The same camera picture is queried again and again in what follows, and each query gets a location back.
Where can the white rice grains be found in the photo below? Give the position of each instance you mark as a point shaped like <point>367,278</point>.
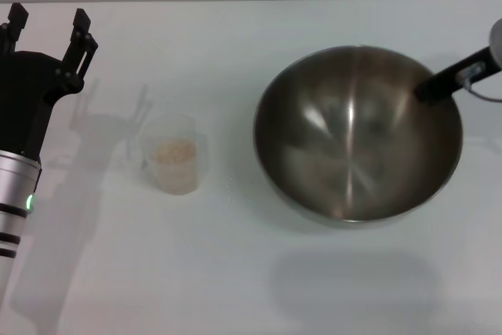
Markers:
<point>172,152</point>

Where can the clear plastic measuring cup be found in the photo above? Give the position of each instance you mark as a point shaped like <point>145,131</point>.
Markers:
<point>176,170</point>

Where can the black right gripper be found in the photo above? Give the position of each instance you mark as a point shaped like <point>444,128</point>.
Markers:
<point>455,78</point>

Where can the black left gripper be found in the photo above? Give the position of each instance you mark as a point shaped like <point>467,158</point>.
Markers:
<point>21,92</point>

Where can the stainless steel mixing bowl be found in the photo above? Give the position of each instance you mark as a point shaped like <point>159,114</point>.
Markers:
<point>353,146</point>

